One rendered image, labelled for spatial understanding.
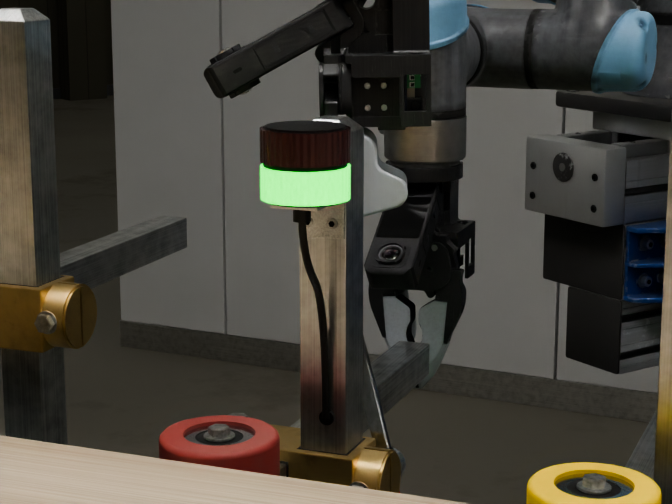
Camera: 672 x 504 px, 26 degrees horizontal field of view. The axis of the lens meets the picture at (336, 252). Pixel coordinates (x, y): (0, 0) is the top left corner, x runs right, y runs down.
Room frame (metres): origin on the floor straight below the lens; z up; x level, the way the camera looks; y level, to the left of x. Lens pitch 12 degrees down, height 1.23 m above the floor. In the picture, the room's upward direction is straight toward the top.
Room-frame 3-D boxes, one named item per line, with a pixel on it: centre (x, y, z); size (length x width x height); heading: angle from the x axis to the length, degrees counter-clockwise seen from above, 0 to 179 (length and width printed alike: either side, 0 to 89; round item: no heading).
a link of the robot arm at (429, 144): (1.32, -0.08, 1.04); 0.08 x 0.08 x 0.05
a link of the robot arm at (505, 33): (1.41, -0.14, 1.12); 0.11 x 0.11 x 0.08; 66
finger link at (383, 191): (1.06, -0.02, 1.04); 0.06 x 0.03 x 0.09; 89
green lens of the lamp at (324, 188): (0.95, 0.02, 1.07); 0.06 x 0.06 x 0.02
